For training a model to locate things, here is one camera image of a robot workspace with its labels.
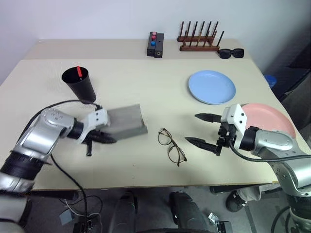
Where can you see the black box with coloured buttons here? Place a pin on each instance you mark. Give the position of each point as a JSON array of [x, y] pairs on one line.
[[151, 49]]

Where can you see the grey square pad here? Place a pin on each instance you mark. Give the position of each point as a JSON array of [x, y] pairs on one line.
[[66, 217]]

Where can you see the pink plate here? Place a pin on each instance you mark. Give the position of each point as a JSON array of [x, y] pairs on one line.
[[269, 119]]

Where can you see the brown wooden peg rack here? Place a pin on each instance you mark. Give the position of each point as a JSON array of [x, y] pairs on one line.
[[198, 47]]

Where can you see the red capped marker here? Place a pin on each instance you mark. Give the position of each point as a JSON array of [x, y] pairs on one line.
[[79, 70]]

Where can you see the tortoiseshell eyeglasses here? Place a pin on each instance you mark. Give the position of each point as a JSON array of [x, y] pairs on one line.
[[171, 143]]

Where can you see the black plastic cup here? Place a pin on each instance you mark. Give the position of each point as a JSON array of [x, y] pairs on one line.
[[82, 89]]

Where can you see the grey trouser leg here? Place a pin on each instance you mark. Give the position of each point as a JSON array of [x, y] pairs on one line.
[[257, 191]]

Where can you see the black sunglasses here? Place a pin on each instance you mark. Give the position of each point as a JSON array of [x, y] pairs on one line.
[[226, 53]]

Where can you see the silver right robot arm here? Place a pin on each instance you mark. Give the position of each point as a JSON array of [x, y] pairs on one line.
[[274, 143]]

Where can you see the black box with round socket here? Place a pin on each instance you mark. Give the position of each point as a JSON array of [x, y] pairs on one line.
[[159, 47]]

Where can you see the grey glasses case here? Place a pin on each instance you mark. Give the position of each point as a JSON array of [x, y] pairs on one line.
[[126, 119]]

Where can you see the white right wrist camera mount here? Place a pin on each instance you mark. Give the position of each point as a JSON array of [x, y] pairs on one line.
[[234, 114]]

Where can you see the black floor device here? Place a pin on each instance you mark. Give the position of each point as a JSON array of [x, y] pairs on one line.
[[87, 224]]

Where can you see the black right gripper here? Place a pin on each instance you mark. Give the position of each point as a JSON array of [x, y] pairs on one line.
[[227, 133]]

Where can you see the light blue plate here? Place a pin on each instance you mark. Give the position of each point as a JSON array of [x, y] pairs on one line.
[[211, 87]]

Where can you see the dark fabric chair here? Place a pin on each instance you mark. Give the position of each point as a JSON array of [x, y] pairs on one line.
[[296, 72]]

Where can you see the black and white shoe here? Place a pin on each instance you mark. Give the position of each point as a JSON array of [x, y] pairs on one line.
[[234, 201]]

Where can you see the dark rounded shape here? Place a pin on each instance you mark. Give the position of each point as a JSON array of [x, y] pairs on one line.
[[185, 213], [125, 213]]

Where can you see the black table crossbar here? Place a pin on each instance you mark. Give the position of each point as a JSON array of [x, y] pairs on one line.
[[53, 194]]

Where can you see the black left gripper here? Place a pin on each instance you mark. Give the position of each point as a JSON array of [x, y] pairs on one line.
[[89, 148]]

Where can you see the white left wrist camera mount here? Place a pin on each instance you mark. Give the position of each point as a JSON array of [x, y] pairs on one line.
[[97, 117]]

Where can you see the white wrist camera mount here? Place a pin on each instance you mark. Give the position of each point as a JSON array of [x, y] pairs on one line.
[[234, 114], [97, 117]]

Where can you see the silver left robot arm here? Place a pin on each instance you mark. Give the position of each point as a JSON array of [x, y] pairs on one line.
[[41, 136]]

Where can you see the blue round lid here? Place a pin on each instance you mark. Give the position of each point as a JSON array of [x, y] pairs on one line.
[[270, 80]]

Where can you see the small black floor box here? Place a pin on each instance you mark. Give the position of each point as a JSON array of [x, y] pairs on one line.
[[223, 227]]

